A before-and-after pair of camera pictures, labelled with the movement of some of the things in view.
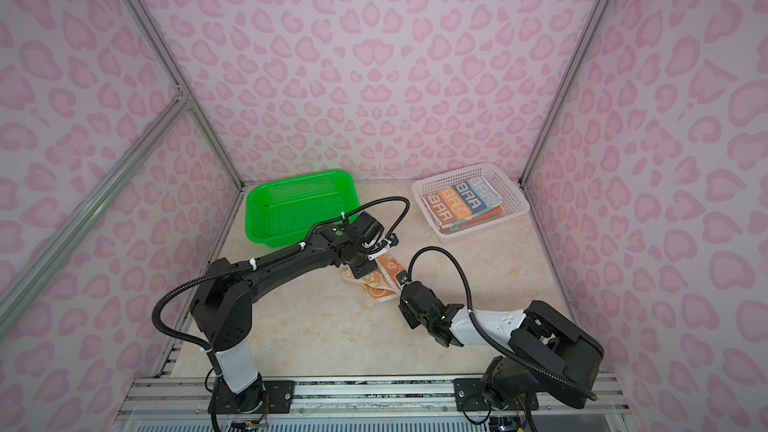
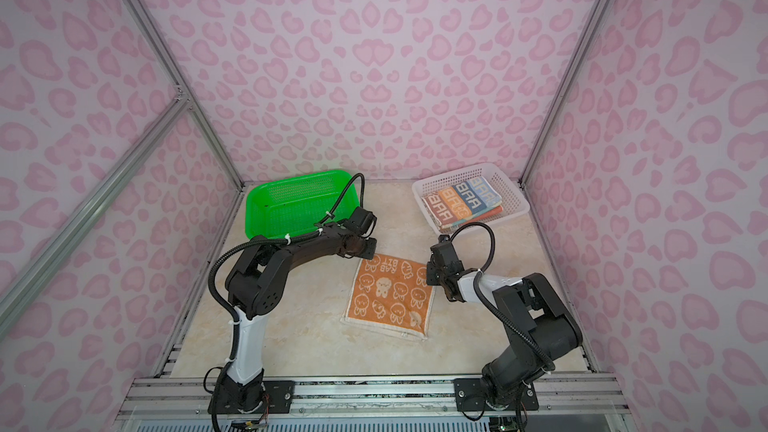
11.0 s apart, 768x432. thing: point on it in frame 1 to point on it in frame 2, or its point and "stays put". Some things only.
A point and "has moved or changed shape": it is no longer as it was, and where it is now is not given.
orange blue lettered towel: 459,204 stays put
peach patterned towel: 382,283 has moved or changed shape
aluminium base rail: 159,398 stays put
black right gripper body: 408,318 to 433,279
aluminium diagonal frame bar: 23,281 stays put
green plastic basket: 282,213 stays put
